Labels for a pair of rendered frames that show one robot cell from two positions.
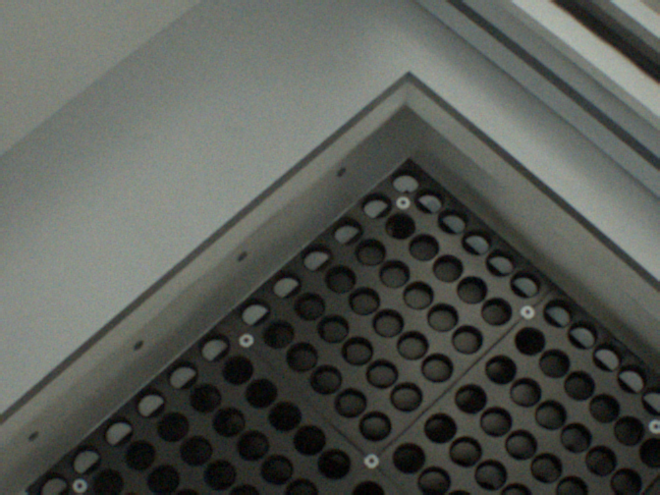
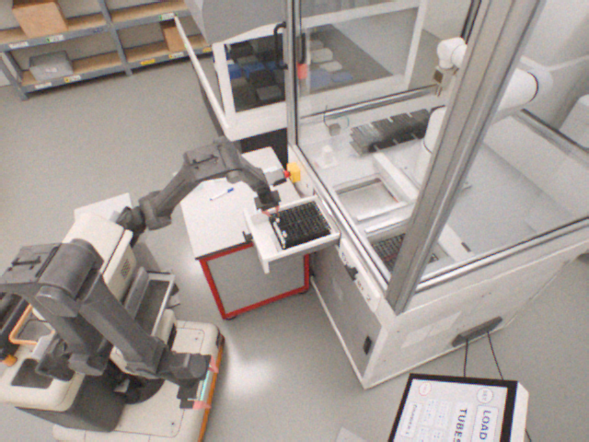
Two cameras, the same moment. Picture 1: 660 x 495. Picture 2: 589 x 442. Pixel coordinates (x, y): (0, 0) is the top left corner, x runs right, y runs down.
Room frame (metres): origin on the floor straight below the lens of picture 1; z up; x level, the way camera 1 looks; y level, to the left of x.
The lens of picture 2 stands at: (1.08, -0.09, 2.07)
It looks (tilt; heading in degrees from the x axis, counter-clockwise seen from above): 50 degrees down; 204
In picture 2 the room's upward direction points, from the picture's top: 3 degrees counter-clockwise
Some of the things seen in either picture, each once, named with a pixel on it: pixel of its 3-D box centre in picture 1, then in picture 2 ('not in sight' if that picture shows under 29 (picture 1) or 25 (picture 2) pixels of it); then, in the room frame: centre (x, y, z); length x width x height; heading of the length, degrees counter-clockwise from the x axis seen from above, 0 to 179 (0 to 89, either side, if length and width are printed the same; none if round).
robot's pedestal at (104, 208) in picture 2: not in sight; (132, 261); (0.34, -1.44, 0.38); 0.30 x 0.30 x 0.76; 45
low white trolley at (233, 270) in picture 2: not in sight; (247, 238); (-0.04, -0.87, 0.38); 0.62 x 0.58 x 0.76; 42
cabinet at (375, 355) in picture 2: not in sight; (402, 254); (-0.23, 0.01, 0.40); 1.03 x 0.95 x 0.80; 42
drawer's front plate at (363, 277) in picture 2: not in sight; (358, 273); (0.29, -0.16, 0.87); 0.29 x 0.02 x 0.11; 42
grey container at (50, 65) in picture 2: not in sight; (51, 65); (-1.68, -4.22, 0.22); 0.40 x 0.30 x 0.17; 135
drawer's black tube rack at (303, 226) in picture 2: not in sight; (299, 226); (0.14, -0.46, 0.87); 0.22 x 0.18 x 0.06; 132
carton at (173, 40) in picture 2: not in sight; (179, 33); (-2.78, -3.15, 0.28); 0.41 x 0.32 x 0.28; 135
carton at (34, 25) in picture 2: not in sight; (40, 16); (-1.80, -4.12, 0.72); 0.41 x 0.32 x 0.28; 135
